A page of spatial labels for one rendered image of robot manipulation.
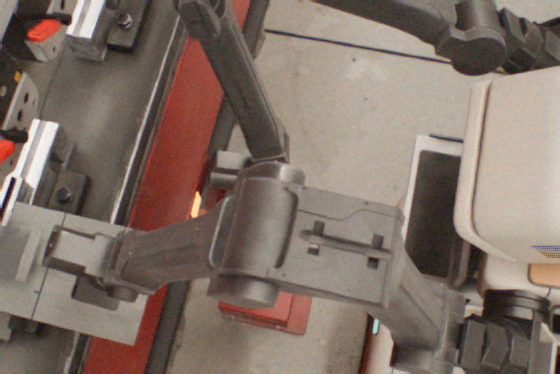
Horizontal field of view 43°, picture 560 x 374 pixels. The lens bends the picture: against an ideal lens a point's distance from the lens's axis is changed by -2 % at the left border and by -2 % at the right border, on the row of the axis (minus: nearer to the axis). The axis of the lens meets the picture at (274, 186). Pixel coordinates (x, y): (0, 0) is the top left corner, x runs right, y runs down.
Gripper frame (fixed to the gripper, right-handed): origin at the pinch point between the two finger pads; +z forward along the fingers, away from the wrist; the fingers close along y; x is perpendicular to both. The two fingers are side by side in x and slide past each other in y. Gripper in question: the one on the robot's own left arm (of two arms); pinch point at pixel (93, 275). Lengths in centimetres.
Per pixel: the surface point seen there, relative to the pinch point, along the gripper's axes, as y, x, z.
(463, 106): -93, 106, 59
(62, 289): 2.9, -3.2, 5.1
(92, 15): -48, -13, 13
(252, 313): -12, 58, 72
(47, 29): -30.6, -19.4, -11.4
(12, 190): -11.3, -15.3, 12.7
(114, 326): 6.5, 5.6, 0.3
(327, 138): -73, 71, 78
